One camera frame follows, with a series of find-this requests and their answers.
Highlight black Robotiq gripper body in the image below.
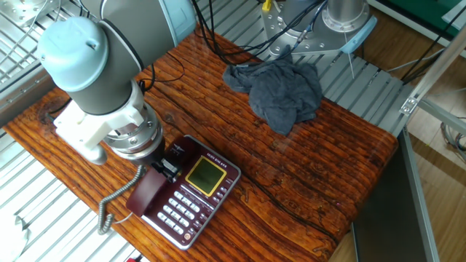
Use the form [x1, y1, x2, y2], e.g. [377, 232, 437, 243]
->
[134, 139, 167, 167]

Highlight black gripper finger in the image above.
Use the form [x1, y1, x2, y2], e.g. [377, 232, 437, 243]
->
[151, 156, 183, 183]

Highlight maroon telephone handset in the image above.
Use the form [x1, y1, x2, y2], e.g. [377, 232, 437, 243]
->
[125, 142, 200, 218]

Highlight grey phone cord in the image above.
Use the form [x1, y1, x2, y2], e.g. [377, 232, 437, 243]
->
[97, 164, 147, 236]

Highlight maroon telephone base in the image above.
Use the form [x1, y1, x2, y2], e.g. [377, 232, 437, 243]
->
[140, 134, 242, 251]

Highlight white vented wrist box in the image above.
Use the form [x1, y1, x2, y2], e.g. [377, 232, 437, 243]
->
[53, 82, 146, 165]

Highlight dark grey cloth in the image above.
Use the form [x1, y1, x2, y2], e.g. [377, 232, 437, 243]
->
[221, 45, 324, 138]

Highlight white plastic sheet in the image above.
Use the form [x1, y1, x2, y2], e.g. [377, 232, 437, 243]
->
[0, 213, 30, 262]

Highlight silver robot mounting plate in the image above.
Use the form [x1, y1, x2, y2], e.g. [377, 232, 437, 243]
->
[261, 9, 343, 57]

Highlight grey side panel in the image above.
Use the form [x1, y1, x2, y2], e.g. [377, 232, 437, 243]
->
[351, 130, 441, 262]

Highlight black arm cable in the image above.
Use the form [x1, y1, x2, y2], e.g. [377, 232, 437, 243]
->
[138, 0, 325, 92]

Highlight grey aluminium table rail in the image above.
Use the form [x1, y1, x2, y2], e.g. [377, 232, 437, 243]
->
[0, 61, 59, 128]

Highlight metal wire rack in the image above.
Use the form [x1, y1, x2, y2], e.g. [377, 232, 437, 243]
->
[0, 21, 55, 84]

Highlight cable with metal plug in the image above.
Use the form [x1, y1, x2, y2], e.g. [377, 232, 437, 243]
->
[294, 3, 325, 48]

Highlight aluminium frame beam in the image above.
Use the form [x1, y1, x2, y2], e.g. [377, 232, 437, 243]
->
[399, 32, 466, 117]

